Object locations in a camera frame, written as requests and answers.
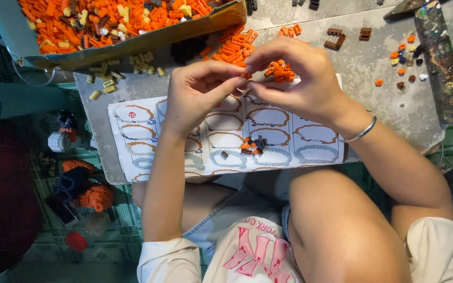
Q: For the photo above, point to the angled brown brick assembly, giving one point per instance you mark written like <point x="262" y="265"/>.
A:
<point x="338" y="42"/>

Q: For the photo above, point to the short brown brick strip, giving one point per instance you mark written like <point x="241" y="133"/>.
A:
<point x="334" y="31"/>

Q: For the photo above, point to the person's right leg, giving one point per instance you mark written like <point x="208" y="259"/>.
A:
<point x="340" y="228"/>

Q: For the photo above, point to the white black brick figure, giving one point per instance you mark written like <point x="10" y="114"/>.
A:
<point x="61" y="135"/>

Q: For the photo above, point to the heap of orange bricks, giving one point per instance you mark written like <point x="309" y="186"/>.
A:
<point x="92" y="23"/>

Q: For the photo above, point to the cardboard box tray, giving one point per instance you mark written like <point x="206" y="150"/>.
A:
<point x="151" y="42"/>

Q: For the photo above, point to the mixed orange brown blue bricks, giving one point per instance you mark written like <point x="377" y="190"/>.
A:
<point x="254" y="145"/>

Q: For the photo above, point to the dark red round cushion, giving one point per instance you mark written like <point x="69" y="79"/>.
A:
<point x="2" y="204"/>

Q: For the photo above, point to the red bottle cap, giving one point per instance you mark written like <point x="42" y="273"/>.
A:
<point x="76" y="241"/>

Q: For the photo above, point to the person's leg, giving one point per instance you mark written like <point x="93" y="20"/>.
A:
<point x="340" y="228"/>
<point x="207" y="200"/>

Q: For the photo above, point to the square brown brick block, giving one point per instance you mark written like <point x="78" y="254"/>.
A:
<point x="365" y="34"/>

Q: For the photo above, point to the paint-stained wooden plank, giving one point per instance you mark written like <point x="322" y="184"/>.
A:
<point x="441" y="67"/>

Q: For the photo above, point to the person's left hand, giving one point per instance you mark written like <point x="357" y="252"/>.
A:
<point x="185" y="100"/>

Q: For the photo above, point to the white printed t-shirt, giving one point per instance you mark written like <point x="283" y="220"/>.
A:
<point x="250" y="251"/>

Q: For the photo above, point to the pile of yellow bricks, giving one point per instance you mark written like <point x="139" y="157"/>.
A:
<point x="108" y="76"/>

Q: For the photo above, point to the pile of black bricks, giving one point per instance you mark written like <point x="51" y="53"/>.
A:
<point x="187" y="49"/>

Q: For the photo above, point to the small orange brick cluster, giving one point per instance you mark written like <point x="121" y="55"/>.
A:
<point x="280" y="74"/>

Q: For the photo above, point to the small orange brick piece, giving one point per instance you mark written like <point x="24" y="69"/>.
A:
<point x="246" y="76"/>

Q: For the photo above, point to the row of joined orange bricks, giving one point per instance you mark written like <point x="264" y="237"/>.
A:
<point x="289" y="30"/>

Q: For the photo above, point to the dark smartphone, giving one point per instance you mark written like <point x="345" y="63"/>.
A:
<point x="62" y="211"/>

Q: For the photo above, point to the printed instruction sheet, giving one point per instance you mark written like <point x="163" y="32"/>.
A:
<point x="273" y="135"/>

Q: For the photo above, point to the loose pile of orange bricks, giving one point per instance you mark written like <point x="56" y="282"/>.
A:
<point x="232" y="49"/>

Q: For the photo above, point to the single dark grey brick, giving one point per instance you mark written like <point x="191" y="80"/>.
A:
<point x="225" y="154"/>

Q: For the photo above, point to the orange blue brick model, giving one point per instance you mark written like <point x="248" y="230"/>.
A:
<point x="92" y="196"/>

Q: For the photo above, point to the person's right hand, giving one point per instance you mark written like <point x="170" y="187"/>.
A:
<point x="313" y="86"/>

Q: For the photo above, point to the scattered mixed colour bricks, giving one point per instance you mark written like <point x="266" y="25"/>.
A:
<point x="401" y="59"/>

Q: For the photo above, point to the black brick assembly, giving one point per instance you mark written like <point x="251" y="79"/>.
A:
<point x="314" y="4"/>
<point x="251" y="6"/>
<point x="298" y="2"/>

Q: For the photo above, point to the person's left leg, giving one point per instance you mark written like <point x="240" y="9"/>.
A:
<point x="207" y="200"/>

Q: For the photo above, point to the dark paint-stained tool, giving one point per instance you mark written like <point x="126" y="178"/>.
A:
<point x="403" y="8"/>

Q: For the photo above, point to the denim shorts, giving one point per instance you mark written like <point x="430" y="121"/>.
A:
<point x="214" y="228"/>

